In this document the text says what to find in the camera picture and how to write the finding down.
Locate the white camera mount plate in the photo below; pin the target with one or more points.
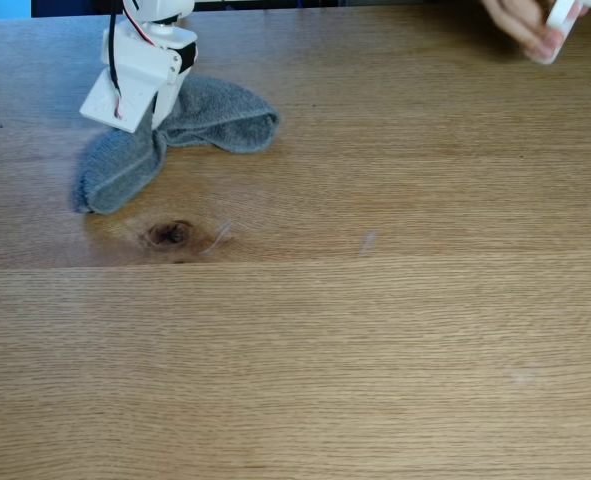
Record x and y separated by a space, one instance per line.
125 95

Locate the blue object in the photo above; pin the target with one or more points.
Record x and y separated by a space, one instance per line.
2 8

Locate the whitish liquid streak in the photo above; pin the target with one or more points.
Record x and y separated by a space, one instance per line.
367 243
217 236

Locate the grey terry cloth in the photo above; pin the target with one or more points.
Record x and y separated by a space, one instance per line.
210 120

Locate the person's hand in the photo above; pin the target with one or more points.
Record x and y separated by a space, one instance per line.
517 22

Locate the dark furniture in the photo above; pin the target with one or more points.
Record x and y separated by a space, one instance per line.
70 6

